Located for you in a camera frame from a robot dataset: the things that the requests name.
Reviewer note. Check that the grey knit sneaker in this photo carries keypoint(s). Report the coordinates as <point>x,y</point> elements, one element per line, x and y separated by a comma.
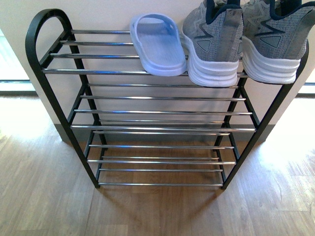
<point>212,35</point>
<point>274,38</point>

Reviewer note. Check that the left window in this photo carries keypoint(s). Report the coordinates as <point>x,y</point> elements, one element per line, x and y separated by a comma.
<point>13,78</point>

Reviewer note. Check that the right window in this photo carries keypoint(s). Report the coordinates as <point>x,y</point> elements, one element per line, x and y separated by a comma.
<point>306,76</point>

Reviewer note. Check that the window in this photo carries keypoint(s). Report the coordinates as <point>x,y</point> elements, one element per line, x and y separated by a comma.
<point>306,76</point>
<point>13,78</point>

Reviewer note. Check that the black metal shoe rack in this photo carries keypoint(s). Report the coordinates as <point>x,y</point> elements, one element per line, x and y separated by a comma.
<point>124,121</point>

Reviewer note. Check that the light blue slipper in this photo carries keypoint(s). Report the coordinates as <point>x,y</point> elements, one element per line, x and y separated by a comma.
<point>157,42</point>

